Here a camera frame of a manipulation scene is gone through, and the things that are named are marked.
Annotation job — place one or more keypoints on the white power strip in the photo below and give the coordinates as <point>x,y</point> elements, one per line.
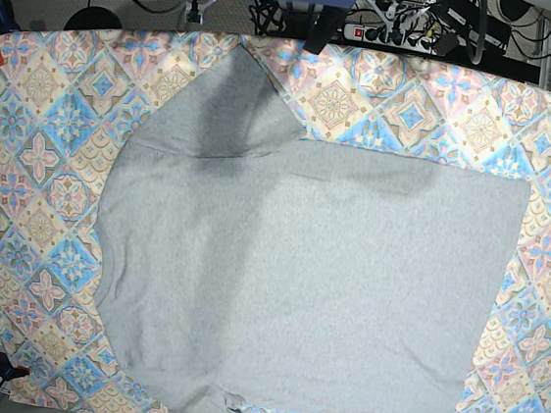
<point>380,36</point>

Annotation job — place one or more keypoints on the black support bracket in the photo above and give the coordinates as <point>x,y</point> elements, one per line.
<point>328,22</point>

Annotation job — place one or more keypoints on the grey T-shirt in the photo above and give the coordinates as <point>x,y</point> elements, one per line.
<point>245,265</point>

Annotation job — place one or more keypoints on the patterned tile tablecloth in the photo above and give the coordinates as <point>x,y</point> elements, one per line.
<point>70,100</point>

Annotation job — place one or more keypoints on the black orange clamp lower left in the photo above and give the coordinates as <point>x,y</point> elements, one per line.
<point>8,372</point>

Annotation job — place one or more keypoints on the black round base disc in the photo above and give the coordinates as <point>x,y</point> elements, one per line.
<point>94,17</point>

